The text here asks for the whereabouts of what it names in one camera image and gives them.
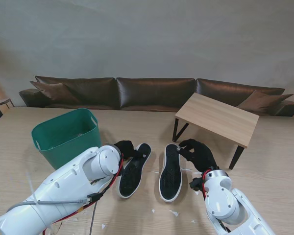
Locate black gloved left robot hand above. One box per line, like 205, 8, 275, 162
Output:
113, 140, 147, 161

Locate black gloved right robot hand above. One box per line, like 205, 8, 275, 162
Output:
176, 139, 220, 173

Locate yellow canvas sneaker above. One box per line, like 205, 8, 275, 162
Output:
158, 143, 183, 203
117, 143, 152, 198

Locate small wooden stand black legs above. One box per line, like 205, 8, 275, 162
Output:
171, 92, 260, 170

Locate brown leather sofa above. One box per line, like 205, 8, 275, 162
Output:
18, 75, 294, 117

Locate green plastic basket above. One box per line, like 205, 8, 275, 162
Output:
31, 108, 101, 170

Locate brown sofa cushion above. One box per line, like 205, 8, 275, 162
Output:
236, 90, 294, 116
29, 80, 80, 103

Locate small wooden side table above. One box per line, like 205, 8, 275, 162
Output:
0, 97, 15, 110

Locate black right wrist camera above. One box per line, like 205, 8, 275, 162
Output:
190, 177, 205, 191

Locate red black left arm cables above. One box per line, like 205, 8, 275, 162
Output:
6, 156, 124, 235

